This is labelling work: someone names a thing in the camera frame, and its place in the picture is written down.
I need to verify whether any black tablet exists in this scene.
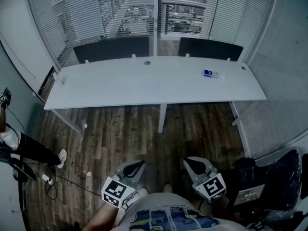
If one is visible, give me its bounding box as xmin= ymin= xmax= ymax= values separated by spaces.
xmin=232 ymin=183 xmax=266 ymax=206

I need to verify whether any black desk divider panel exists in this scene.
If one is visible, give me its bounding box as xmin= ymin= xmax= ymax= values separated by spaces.
xmin=178 ymin=37 xmax=244 ymax=62
xmin=73 ymin=36 xmax=150 ymax=64

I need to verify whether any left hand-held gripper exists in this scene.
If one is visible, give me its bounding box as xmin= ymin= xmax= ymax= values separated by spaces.
xmin=101 ymin=160 xmax=147 ymax=210

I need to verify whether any person's white printed t-shirt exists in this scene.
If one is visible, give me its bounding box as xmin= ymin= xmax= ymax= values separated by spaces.
xmin=115 ymin=192 xmax=274 ymax=231

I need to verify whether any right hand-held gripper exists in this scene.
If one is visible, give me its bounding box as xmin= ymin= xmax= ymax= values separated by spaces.
xmin=183 ymin=156 xmax=227 ymax=205

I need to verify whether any plastic wrapped black office chair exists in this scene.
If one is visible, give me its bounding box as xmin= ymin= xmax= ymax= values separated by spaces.
xmin=255 ymin=149 xmax=304 ymax=218

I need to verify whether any black floor cable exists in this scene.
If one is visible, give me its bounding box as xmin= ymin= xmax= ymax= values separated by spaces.
xmin=44 ymin=174 xmax=103 ymax=201

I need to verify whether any blue label spray bottle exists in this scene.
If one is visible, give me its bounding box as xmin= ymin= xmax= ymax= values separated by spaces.
xmin=201 ymin=69 xmax=226 ymax=80

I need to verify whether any white power strip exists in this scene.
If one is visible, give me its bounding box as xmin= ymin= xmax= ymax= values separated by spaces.
xmin=42 ymin=173 xmax=54 ymax=185

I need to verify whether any small white bottle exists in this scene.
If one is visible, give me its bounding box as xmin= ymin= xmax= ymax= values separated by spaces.
xmin=52 ymin=71 xmax=66 ymax=85

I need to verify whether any white desk leg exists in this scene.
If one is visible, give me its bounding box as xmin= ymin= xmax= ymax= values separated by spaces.
xmin=228 ymin=101 xmax=256 ymax=127
xmin=51 ymin=109 xmax=84 ymax=135
xmin=158 ymin=103 xmax=167 ymax=133

